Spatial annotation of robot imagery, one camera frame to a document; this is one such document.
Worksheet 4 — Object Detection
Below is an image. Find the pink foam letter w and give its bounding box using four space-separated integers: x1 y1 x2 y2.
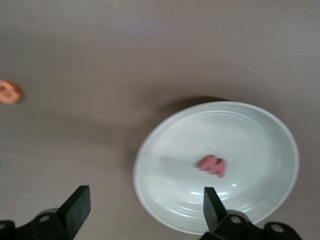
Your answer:
195 154 228 179

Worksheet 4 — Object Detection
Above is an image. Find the beige plate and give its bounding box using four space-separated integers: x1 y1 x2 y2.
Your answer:
132 101 300 236

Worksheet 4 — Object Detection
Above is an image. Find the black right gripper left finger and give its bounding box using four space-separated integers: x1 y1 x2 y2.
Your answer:
0 184 91 240

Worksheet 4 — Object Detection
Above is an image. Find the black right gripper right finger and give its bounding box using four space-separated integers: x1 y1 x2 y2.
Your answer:
199 186 301 240

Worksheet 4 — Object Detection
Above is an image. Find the orange letter O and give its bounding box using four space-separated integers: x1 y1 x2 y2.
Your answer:
0 79 25 105

